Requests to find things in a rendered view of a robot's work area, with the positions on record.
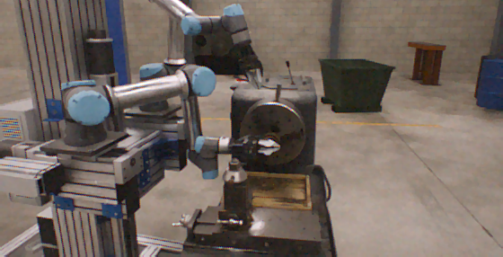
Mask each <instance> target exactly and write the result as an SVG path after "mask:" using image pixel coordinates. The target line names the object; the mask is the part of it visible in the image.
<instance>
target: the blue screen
mask: <svg viewBox="0 0 503 257"><path fill-rule="evenodd" d="M105 6H106V14H107V21H108V27H109V35H110V39H113V41H112V42H111V43H112V50H113V57H114V65H115V72H117V74H118V80H119V86H123V85H127V84H131V77H130V69H129V53H128V37H127V30H126V22H125V14H124V5H123V0H105Z"/></svg>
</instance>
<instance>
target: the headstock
mask: <svg viewBox="0 0 503 257"><path fill-rule="evenodd" d="M292 77H293V81H294V83H295V84H296V85H291V84H292V81H291V78H290V75H271V76H270V79H269V82H265V79H266V75H264V76H263V77H262V84H264V85H266V86H269V87H277V84H282V87H298V89H300V91H297V90H294V91H292V90H281V94H280V97H279V99H285V100H288V101H289V102H291V103H293V104H294V105H295V106H296V107H297V109H299V110H300V112H301V114H302V116H303V118H304V124H305V142H304V146H303V149H301V151H300V153H299V154H298V155H297V156H296V157H295V158H294V159H292V160H291V161H289V162H288V163H287V164H314V158H315V139H316V120H317V102H318V97H317V94H316V91H315V88H314V85H313V78H312V77H311V76H307V75H305V76H304V77H305V80H306V84H303V83H302V80H301V76H300V75H292ZM238 84H242V85H241V86H240V87H236V88H235V89H234V93H233V95H232V97H231V111H230V121H231V138H234V142H236V139H240V128H241V122H242V121H243V118H244V117H245V116H246V112H247V111H248V110H249V109H250V108H251V106H252V105H253V104H255V103H256V102H258V101H259V100H262V99H267V98H276V89H269V88H266V87H261V88H260V90H257V89H256V88H254V87H252V84H251V83H249V82H247V83H238ZM302 88H306V89H302ZM291 91H292V92H291ZM270 131H272V132H276V134H277V133H278V131H279V128H276V127H274V126H271V127H270ZM237 134H238V135H237ZM231 158H232V159H233V158H236V159H237V160H239V161H242V162H257V163H259V161H257V160H254V159H246V158H243V155H231Z"/></svg>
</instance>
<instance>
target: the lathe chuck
mask: <svg viewBox="0 0 503 257"><path fill-rule="evenodd" d="M275 100H276V99H266V100H263V101H260V102H258V103H256V104H255V105H252V107H251V108H250V109H249V110H248V111H247V112H246V116H245V117H244V118H243V121H242V122H241V128H240V138H242V137H246V136H247V135H249V134H253V135H254V136H258V135H259V136H261V134H260V133H259V130H258V128H256V124H255V123H254V122H253V121H252V118H251V116H252V115H251V114H250V111H252V110H253V109H254V108H256V109H257V110H258V112H259V113H260V115H261V116H262V117H264V119H265V120H266V122H268V123H269V125H270V126H274V127H276V128H278V129H280V130H285V129H304V136H301V139H299V140H292V141H288V142H285V144H281V145H280V149H279V150H277V151H276V152H275V153H273V154H270V155H269V156H268V157H267V158H266V160H265V162H264V164H270V165H277V164H286V163H288V162H289V161H291V160H292V159H294V158H295V157H296V156H297V155H298V154H299V153H300V151H301V149H302V148H303V146H304V142H305V124H304V120H303V117H302V116H301V114H300V111H298V110H297V109H296V108H295V107H294V105H291V104H289V103H288V102H285V101H282V100H280V99H278V100H279V101H280V102H274V101H275Z"/></svg>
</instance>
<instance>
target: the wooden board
mask: <svg viewBox="0 0 503 257"><path fill-rule="evenodd" d="M246 175H247V178H246V179H249V178H251V179H250V180H249V183H251V185H250V184H249V188H251V189H252V196H253V197H254V199H253V200H252V207H254V208H283V209H285V208H286V209H289V208H290V209H295V210H306V211H312V206H311V201H309V200H311V197H310V196H308V195H310V183H309V176H308V175H306V178H305V175H301V174H283V173H259V172H246ZM253 176H254V177H255V178H252V177H253ZM265 177H266V178H265ZM258 178H260V180H259V179H258ZM262 178H263V179H262ZM264 178H265V179H264ZM269 178H270V180H269ZM274 178H276V179H277V180H276V179H274ZM256 179H257V180H256ZM271 179H272V180H271ZM273 179H274V180H273ZM281 179H282V180H281ZM283 179H285V180H283ZM252 180H253V181H254V183H252V182H253V181H252ZM292 180H295V181H296V182H295V181H292ZM297 180H298V181H297ZM299 180H300V183H302V184H299ZM301 180H303V181H304V184H303V181H301ZM255 181H256V182H255ZM266 181H267V182H268V183H265V182H266ZM276 181H277V182H276ZM290 181H291V183H290ZM257 182H258V183H257ZM273 182H274V184H276V185H272V184H273ZM281 182H282V183H281ZM263 183H264V184H263ZM284 183H285V184H284ZM289 183H290V185H289ZM253 184H256V185H255V186H254V185H253ZM261 184H262V185H261ZM286 184H287V186H286ZM292 185H293V186H294V187H293V186H292ZM282 186H284V187H282ZM285 187H286V188H285ZM289 187H291V188H289ZM295 187H297V188H298V187H300V188H298V189H295ZM293 188H294V189H293ZM265 189H266V190H265ZM299 191H300V192H299ZM290 195H292V197H291V196H290ZM281 196H282V197H281ZM283 197H284V198H283ZM287 198H288V199H287ZM302 198H305V199H302ZM286 199H287V200H286ZM296 199H298V200H297V202H296V201H294V200H296ZM288 200H290V202H289V201H288ZM291 200H292V202H291ZM285 202H286V203H285ZM283 203H284V204H283ZM300 203H301V204H300ZM302 203H304V204H305V205H306V207H303V205H302ZM297 204H298V205H297ZM284 205H285V206H284ZM308 205H309V206H308ZM283 206H284V207H283ZM291 206H292V207H291ZM298 206H300V207H298ZM301 206H302V207H301Z"/></svg>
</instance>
